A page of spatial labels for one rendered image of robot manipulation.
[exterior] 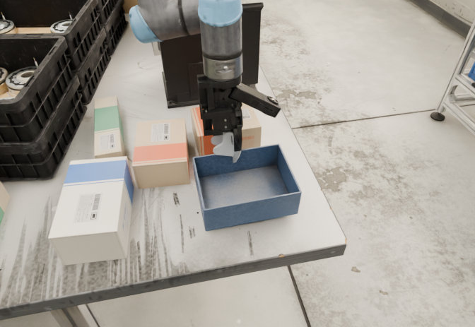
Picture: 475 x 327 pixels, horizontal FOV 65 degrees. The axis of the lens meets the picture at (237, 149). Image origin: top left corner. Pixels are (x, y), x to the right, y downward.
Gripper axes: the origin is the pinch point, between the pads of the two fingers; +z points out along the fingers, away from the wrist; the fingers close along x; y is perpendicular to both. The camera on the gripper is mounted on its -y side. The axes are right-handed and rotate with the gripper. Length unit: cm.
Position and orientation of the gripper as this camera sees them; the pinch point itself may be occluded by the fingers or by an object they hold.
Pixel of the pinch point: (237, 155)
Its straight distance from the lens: 84.5
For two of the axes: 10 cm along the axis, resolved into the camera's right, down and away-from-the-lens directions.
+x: 1.8, 5.6, -8.1
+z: 0.3, 8.2, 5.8
